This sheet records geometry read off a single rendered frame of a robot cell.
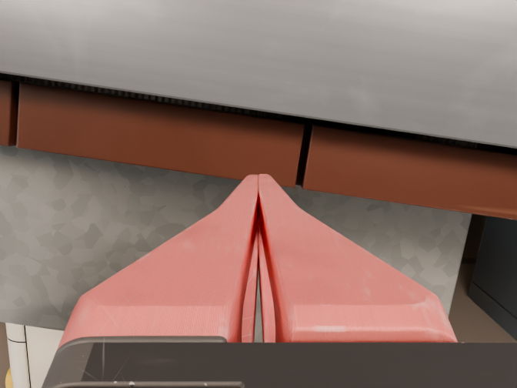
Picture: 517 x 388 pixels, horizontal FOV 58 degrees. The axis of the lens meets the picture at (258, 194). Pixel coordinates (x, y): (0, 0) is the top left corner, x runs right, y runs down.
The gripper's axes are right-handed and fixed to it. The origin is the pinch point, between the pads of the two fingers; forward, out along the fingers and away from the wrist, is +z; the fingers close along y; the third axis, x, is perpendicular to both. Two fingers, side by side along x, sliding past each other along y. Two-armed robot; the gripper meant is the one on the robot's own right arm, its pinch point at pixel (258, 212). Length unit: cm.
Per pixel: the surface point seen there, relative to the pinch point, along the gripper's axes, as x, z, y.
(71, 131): 6.1, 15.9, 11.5
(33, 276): 25.8, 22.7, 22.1
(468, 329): 90, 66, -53
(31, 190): 18.1, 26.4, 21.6
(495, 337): 92, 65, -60
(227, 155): 7.3, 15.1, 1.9
